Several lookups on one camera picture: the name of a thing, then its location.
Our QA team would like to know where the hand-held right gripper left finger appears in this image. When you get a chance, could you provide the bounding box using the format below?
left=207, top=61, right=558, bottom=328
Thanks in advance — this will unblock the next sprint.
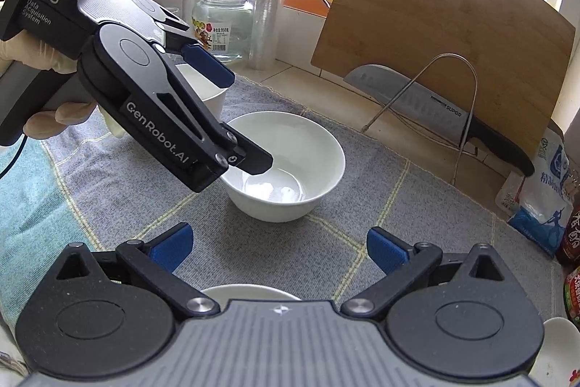
left=54, top=221, right=218, bottom=321

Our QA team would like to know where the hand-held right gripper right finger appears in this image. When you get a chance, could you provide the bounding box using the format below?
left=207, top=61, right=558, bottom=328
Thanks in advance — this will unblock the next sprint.
left=341, top=226, right=506, bottom=320

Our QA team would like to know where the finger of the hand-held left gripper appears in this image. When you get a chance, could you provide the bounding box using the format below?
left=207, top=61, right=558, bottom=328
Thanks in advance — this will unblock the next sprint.
left=162, top=19, right=236, bottom=91
left=154, top=49, right=275, bottom=177

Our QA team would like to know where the white floral bowl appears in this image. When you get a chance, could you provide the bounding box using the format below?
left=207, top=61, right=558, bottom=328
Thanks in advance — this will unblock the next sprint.
left=200, top=284, right=302, bottom=302
left=220, top=111, right=346, bottom=223
left=174, top=63, right=227, bottom=120

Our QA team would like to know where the person's left hand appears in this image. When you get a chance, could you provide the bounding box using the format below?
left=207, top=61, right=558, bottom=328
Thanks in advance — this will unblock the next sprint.
left=0, top=37, right=125, bottom=140

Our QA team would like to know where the glass jar, yellow lid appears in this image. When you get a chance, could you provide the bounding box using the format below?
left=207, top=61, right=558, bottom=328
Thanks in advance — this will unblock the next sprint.
left=191, top=0, right=254, bottom=63

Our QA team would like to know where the printed plaid towel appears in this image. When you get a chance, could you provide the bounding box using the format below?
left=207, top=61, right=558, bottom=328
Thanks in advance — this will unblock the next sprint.
left=0, top=74, right=567, bottom=370

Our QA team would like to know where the blue and white salt bag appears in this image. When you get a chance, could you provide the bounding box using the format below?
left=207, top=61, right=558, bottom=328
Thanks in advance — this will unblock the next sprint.
left=496, top=128, right=576, bottom=258

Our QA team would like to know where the dark vinegar bottle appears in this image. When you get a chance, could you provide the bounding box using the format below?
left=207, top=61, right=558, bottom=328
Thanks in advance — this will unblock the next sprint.
left=555, top=188, right=580, bottom=265

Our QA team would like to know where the green-lid sauce jar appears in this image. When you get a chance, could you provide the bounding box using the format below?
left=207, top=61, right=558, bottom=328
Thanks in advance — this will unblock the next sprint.
left=563, top=262, right=580, bottom=326

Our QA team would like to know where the white fruit-print plate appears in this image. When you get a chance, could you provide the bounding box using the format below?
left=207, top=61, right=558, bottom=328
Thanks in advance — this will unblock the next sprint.
left=530, top=317, right=580, bottom=387

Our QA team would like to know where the wooden cutting board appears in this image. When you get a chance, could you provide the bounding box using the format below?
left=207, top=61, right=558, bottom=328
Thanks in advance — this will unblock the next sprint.
left=310, top=0, right=576, bottom=158

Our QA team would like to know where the black cable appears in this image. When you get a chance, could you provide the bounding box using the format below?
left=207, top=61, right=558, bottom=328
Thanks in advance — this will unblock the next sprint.
left=0, top=135, right=26, bottom=180

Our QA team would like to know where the black-handled kitchen knife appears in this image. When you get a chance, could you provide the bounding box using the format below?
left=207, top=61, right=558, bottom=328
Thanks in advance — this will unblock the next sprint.
left=343, top=64, right=536, bottom=177

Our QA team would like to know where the metal wire rack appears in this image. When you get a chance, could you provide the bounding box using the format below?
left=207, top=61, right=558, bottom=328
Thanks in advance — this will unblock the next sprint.
left=362, top=54, right=481, bottom=184

